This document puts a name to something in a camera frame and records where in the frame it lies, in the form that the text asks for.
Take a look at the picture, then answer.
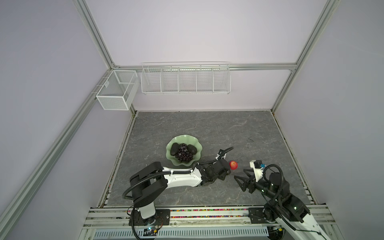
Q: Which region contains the red apple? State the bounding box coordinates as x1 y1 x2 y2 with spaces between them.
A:
230 161 238 170

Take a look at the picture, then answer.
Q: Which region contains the dark purple grape bunch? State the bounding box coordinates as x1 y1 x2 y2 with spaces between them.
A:
175 144 194 163

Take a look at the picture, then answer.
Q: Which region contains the dark avocado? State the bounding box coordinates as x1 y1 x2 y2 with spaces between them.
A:
187 145 198 155
170 143 180 156

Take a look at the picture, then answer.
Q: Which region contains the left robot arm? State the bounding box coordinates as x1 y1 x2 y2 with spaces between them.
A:
122 147 234 220

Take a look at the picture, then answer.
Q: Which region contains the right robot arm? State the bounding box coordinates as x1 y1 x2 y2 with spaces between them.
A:
234 161 330 240

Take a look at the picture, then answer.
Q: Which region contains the light green wavy bowl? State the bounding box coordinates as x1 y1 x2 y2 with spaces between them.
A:
166 135 203 167

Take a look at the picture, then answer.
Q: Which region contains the colourful bead strip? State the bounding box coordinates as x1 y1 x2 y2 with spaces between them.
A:
170 208 249 219

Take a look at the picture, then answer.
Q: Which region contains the white mesh box basket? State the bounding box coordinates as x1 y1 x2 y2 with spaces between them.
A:
96 70 140 111

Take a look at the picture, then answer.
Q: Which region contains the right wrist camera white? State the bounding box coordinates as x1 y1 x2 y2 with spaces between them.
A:
250 160 266 182

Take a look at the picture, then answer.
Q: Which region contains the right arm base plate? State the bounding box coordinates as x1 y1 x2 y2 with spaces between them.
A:
248 207 278 224

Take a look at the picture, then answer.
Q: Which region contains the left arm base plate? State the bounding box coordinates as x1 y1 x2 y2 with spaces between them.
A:
129 209 171 227

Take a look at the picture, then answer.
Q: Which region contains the white slotted cable duct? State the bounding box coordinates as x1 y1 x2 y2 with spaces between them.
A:
91 226 269 240

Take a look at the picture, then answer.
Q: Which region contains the white wire wall rack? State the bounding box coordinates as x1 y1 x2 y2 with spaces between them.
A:
141 62 232 95

